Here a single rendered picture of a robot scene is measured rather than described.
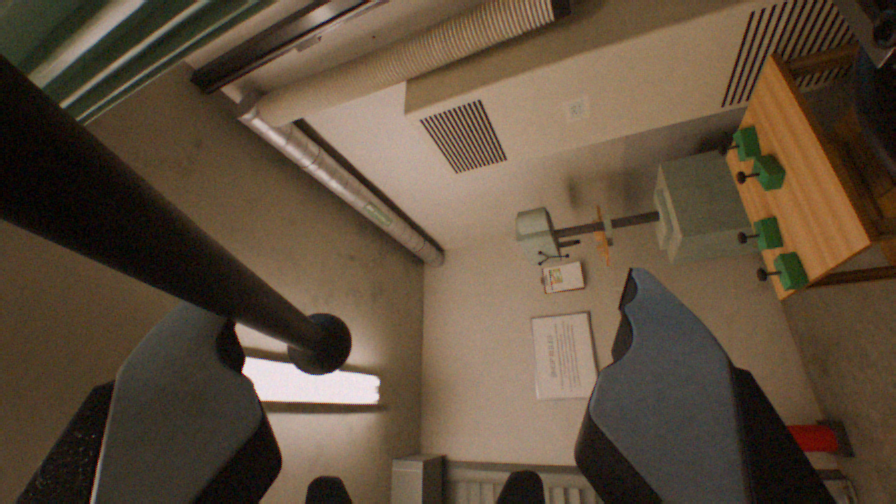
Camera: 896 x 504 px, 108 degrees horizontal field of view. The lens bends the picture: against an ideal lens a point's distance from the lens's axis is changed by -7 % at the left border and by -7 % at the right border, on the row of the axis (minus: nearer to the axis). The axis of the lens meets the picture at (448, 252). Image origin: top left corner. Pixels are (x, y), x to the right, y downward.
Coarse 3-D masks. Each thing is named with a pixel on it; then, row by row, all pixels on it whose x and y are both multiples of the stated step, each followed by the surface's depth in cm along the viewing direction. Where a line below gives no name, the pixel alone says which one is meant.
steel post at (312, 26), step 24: (336, 0) 126; (360, 0) 126; (384, 0) 126; (288, 24) 134; (312, 24) 134; (336, 24) 134; (240, 48) 145; (264, 48) 143; (288, 48) 141; (216, 72) 153; (240, 72) 151
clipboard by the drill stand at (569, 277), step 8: (568, 264) 291; (576, 264) 287; (544, 272) 299; (552, 272) 296; (560, 272) 292; (568, 272) 289; (576, 272) 285; (544, 280) 296; (552, 280) 294; (560, 280) 290; (568, 280) 286; (576, 280) 283; (544, 288) 295; (552, 288) 291; (560, 288) 288; (568, 288) 284; (576, 288) 284; (584, 288) 282
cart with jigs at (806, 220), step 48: (768, 96) 110; (720, 144) 128; (768, 144) 116; (816, 144) 92; (864, 144) 114; (768, 192) 121; (816, 192) 95; (864, 192) 118; (768, 240) 120; (816, 240) 99; (864, 240) 81; (816, 288) 121
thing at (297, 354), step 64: (0, 64) 3; (0, 128) 3; (64, 128) 4; (0, 192) 3; (64, 192) 4; (128, 192) 5; (128, 256) 5; (192, 256) 6; (256, 320) 10; (320, 320) 19
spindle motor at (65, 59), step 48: (0, 0) 7; (48, 0) 8; (96, 0) 8; (144, 0) 9; (192, 0) 9; (240, 0) 10; (0, 48) 9; (48, 48) 9; (96, 48) 11; (144, 48) 12; (192, 48) 13; (96, 96) 14
